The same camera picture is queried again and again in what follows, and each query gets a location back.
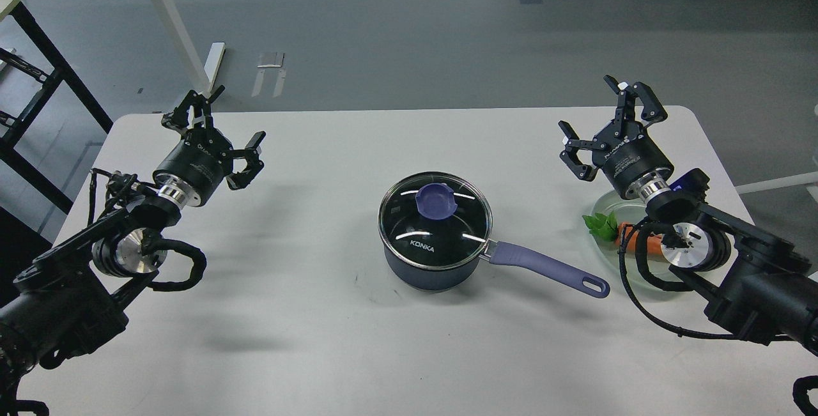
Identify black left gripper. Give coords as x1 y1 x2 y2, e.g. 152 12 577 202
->
153 85 266 207

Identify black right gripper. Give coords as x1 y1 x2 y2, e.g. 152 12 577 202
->
558 75 674 199

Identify glass pot lid purple knob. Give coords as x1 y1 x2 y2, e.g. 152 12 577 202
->
378 171 493 270

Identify dark blue saucepan purple handle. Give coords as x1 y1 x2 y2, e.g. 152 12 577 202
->
378 224 610 298

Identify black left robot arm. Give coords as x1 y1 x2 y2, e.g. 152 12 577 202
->
1 87 266 415

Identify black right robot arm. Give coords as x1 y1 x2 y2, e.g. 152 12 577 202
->
560 75 817 354

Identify clear glass plate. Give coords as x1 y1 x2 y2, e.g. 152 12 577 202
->
589 189 697 293

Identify orange toy carrot green leaves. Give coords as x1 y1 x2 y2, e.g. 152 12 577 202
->
582 213 663 257

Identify black metal rack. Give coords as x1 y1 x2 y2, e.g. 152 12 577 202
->
1 0 113 214

